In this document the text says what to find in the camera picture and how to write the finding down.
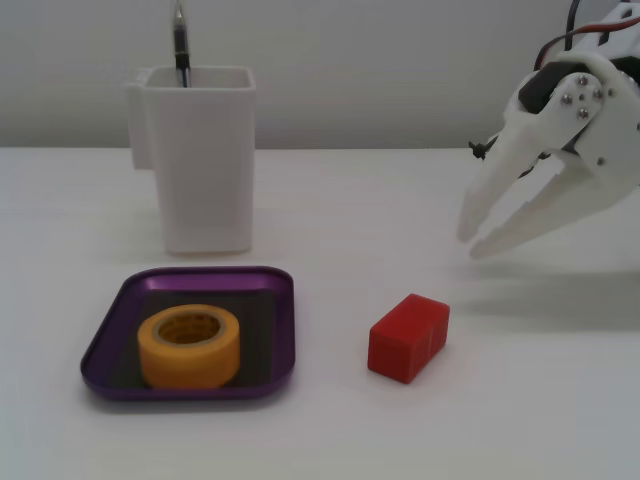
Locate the white moving gripper finger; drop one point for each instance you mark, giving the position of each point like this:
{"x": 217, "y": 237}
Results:
{"x": 520, "y": 145}

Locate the purple metal tray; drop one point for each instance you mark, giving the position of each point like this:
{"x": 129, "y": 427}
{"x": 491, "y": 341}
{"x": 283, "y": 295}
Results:
{"x": 102, "y": 370}

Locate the white fixed gripper finger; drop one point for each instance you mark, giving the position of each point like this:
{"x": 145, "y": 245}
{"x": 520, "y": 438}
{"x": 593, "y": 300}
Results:
{"x": 555, "y": 210}

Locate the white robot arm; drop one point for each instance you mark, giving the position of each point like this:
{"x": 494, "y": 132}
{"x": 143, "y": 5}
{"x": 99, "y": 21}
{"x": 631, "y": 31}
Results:
{"x": 620, "y": 15}

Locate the yellow masking tape roll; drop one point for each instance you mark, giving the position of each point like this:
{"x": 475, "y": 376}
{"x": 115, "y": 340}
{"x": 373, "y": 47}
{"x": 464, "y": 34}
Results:
{"x": 187, "y": 360}

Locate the white plastic box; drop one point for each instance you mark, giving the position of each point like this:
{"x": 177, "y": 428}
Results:
{"x": 205, "y": 170}

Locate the red cube block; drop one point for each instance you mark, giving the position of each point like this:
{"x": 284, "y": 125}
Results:
{"x": 400, "y": 345}

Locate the black pen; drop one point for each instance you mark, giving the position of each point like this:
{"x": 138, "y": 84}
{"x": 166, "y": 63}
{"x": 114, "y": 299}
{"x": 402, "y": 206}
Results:
{"x": 181, "y": 45}

